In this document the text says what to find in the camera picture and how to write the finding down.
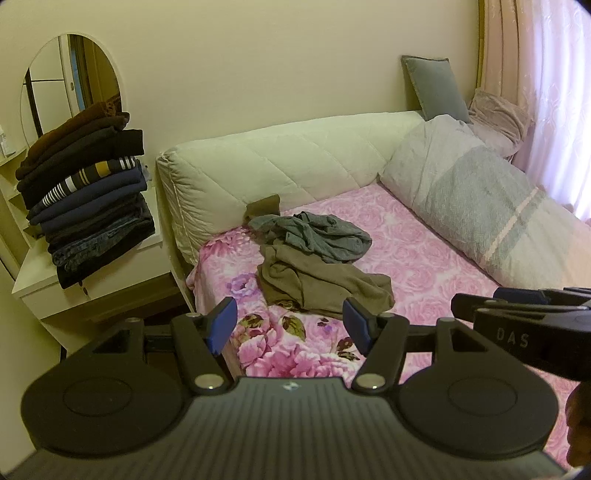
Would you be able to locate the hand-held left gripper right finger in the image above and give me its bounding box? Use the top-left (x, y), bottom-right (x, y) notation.
top-left (344, 298), bottom-right (513, 396)

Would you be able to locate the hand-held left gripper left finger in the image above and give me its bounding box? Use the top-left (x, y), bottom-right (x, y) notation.
top-left (69, 298), bottom-right (238, 396)

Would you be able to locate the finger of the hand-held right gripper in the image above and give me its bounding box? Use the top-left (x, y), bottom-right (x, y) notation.
top-left (451, 286), bottom-right (591, 320)

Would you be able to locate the grey t-shirt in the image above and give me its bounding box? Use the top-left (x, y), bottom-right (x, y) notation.
top-left (249, 211), bottom-right (373, 264)

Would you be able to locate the stack of folded dark clothes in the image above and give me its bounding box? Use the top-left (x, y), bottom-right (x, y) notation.
top-left (15, 102), bottom-right (156, 289)

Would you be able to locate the olive garment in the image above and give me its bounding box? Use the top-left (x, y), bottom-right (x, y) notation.
top-left (245, 195), bottom-right (396, 322)

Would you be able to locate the pink floral blanket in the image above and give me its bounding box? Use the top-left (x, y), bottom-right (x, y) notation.
top-left (185, 182), bottom-right (591, 476)

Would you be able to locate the grey and cream duvet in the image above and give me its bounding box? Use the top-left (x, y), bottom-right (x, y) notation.
top-left (379, 114), bottom-right (591, 289)

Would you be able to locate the white dressing table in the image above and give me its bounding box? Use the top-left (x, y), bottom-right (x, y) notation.
top-left (0, 124), bottom-right (186, 352)

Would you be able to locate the cream quilted headboard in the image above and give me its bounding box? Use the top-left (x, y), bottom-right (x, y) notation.
top-left (156, 110), bottom-right (426, 267)

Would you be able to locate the pink pillow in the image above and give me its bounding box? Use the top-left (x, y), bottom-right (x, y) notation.
top-left (467, 89), bottom-right (534, 160)

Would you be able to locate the grey pillow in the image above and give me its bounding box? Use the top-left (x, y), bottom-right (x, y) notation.
top-left (401, 55), bottom-right (472, 124)

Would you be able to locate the pink sheer curtain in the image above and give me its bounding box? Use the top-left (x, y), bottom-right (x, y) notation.
top-left (475, 0), bottom-right (591, 223)

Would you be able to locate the oval wall mirror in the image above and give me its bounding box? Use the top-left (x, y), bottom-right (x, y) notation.
top-left (19, 33), bottom-right (123, 148)

